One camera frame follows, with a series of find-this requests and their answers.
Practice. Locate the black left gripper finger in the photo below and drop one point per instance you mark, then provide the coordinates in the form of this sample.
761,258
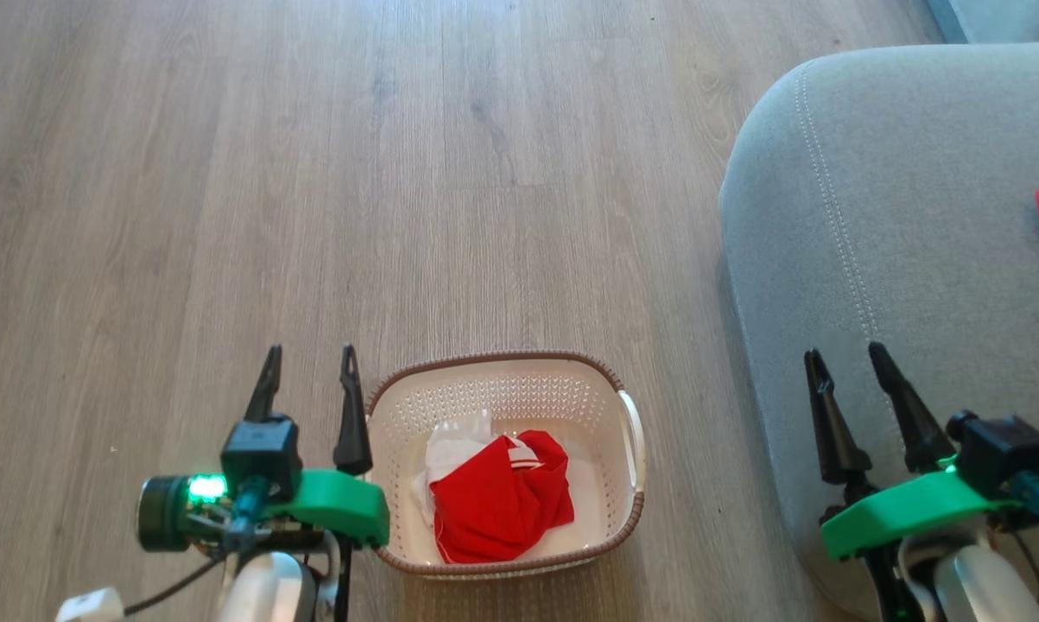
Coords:
352,432
267,389

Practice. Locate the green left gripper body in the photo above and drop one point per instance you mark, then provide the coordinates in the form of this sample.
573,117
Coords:
338,505

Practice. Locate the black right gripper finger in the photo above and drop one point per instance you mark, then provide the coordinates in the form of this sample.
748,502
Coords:
921,432
839,441

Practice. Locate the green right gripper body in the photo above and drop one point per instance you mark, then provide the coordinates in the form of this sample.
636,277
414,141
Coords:
908,510

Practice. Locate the red garment with white stripes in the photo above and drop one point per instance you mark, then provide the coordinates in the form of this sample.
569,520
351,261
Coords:
493,510

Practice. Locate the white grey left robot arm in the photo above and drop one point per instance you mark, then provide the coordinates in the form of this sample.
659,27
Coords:
264,592

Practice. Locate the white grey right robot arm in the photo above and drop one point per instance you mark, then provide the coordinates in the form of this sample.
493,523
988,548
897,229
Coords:
977,587

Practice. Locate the grey-green fabric sofa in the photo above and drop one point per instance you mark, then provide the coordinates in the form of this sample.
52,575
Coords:
873,216

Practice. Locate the cream laundry basket brown rim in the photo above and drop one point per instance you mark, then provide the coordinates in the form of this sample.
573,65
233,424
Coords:
502,389

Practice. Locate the white plastic connector block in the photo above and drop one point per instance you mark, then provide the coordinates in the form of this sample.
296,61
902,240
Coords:
87,606

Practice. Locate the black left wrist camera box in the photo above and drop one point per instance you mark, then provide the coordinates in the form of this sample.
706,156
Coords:
260,453

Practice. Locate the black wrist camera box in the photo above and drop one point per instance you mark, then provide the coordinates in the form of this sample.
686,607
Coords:
1003,453
260,453

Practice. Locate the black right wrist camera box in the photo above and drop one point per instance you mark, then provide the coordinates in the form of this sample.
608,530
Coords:
1003,453

